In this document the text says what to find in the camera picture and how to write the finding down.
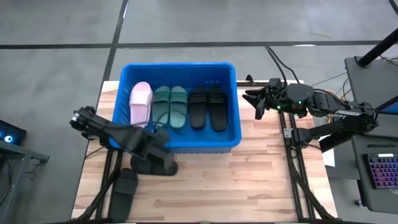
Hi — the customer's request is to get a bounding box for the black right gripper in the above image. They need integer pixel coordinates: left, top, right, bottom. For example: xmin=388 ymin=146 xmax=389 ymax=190
xmin=241 ymin=86 xmax=289 ymax=121

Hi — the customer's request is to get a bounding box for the black slide sandal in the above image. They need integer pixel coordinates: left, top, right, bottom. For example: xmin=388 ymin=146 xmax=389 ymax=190
xmin=207 ymin=86 xmax=229 ymax=133
xmin=109 ymin=167 xmax=139 ymax=223
xmin=188 ymin=86 xmax=208 ymax=131
xmin=129 ymin=154 xmax=179 ymax=177

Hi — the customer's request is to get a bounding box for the blue plastic bin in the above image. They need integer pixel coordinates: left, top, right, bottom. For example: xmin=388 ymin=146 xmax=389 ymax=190
xmin=112 ymin=62 xmax=243 ymax=155

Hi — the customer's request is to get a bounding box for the green slide sandal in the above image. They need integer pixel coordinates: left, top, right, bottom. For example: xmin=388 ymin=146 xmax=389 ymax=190
xmin=151 ymin=85 xmax=172 ymax=127
xmin=169 ymin=85 xmax=188 ymax=129

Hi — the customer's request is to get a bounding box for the pink slide sandal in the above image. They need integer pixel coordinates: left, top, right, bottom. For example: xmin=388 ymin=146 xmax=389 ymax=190
xmin=129 ymin=81 xmax=154 ymax=128

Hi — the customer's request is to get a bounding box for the black desk support bar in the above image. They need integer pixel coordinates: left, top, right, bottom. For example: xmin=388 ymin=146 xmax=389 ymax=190
xmin=319 ymin=132 xmax=354 ymax=153

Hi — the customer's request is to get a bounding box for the white paper sheet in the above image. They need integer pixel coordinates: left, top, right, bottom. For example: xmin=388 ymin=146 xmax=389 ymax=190
xmin=322 ymin=148 xmax=336 ymax=168

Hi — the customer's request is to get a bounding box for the grey desk top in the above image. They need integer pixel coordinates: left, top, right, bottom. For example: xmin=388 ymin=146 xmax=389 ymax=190
xmin=344 ymin=55 xmax=398 ymax=139

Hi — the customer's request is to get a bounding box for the black stand pole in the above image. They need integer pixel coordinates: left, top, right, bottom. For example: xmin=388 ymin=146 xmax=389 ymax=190
xmin=356 ymin=27 xmax=398 ymax=68

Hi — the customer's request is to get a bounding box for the blue lit screen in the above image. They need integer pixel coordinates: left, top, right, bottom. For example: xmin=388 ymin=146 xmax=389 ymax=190
xmin=377 ymin=95 xmax=398 ymax=116

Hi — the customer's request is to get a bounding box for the black device with blue light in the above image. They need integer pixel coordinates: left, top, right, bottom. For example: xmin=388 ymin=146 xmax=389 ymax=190
xmin=0 ymin=119 xmax=27 ymax=146

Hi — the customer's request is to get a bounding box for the backlit computer keyboard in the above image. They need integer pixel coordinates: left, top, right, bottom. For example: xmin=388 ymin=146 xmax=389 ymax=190
xmin=363 ymin=152 xmax=398 ymax=190

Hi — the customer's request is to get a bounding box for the grey equipment cart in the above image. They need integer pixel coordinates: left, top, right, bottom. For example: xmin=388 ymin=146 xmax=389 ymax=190
xmin=0 ymin=139 xmax=50 ymax=224

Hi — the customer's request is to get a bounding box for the grey keyboard desk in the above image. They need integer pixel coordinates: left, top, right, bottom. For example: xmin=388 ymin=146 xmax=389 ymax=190
xmin=351 ymin=134 xmax=398 ymax=215

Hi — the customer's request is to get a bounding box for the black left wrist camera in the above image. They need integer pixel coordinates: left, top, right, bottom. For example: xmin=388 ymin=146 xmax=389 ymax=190
xmin=154 ymin=128 xmax=171 ymax=147

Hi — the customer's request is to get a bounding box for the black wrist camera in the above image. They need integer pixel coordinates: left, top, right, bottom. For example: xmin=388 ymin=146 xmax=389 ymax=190
xmin=154 ymin=128 xmax=171 ymax=147
xmin=268 ymin=77 xmax=283 ymax=91

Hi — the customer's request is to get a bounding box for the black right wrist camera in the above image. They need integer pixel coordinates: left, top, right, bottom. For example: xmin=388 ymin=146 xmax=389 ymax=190
xmin=268 ymin=77 xmax=283 ymax=91

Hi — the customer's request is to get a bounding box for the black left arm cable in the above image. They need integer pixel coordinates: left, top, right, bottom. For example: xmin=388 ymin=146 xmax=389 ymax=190
xmin=151 ymin=113 xmax=167 ymax=131

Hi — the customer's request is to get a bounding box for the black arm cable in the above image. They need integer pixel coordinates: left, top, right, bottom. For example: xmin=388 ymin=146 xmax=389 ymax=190
xmin=151 ymin=113 xmax=167 ymax=131
xmin=264 ymin=45 xmax=301 ymax=85

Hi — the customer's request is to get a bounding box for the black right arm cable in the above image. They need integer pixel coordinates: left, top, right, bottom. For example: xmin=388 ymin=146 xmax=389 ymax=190
xmin=264 ymin=45 xmax=301 ymax=85

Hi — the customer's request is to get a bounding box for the black metal table frame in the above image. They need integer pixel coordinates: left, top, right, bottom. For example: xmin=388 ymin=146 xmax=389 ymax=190
xmin=72 ymin=148 xmax=125 ymax=223
xmin=236 ymin=74 xmax=338 ymax=222

